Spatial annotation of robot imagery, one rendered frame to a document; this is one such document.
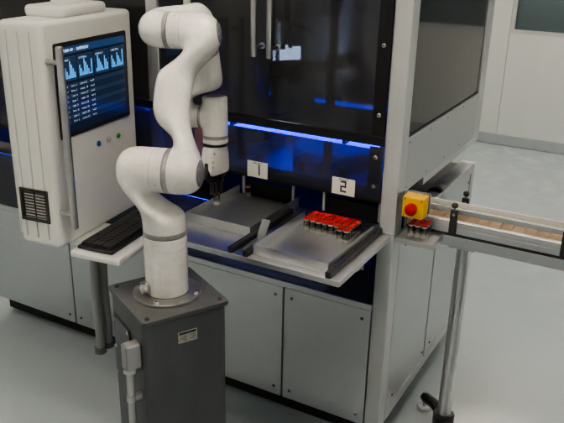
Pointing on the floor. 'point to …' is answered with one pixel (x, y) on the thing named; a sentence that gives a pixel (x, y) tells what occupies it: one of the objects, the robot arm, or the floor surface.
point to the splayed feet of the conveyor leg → (433, 409)
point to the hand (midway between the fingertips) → (216, 188)
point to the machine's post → (391, 202)
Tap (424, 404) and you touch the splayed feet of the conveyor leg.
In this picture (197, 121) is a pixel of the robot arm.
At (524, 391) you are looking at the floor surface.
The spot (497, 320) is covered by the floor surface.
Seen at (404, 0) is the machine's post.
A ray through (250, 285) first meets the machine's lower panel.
